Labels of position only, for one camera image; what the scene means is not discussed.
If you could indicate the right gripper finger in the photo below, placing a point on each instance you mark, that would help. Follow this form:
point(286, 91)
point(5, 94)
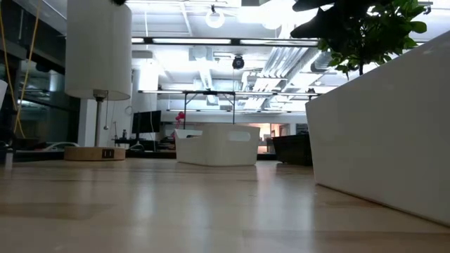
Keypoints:
point(323, 24)
point(311, 5)

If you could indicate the black metal frame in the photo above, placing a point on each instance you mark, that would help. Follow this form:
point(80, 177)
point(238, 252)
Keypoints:
point(209, 92)

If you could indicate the white shade table lamp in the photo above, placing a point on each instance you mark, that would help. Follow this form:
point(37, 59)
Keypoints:
point(98, 52)

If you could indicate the red balloon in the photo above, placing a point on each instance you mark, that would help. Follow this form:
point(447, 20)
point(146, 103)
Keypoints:
point(180, 116)

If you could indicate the white plastic basket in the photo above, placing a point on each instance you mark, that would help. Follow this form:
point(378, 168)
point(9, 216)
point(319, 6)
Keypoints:
point(218, 147)
point(383, 140)

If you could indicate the black computer monitor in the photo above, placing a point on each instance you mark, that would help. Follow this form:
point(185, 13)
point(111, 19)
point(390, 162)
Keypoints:
point(146, 121)

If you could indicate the long ceiling light bar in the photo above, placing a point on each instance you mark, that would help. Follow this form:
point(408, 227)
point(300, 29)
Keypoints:
point(191, 41)

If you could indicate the dark desk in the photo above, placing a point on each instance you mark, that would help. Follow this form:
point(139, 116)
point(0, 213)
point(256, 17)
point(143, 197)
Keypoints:
point(147, 143)

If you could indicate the black plastic basket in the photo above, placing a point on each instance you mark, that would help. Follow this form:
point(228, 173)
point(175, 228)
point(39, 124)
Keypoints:
point(292, 149)

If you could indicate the green potted plant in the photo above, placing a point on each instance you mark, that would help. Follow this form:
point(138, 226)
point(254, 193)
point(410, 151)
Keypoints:
point(365, 31)

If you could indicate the black aluminium rig frame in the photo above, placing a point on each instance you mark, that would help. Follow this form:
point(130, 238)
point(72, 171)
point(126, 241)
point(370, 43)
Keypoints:
point(151, 154)

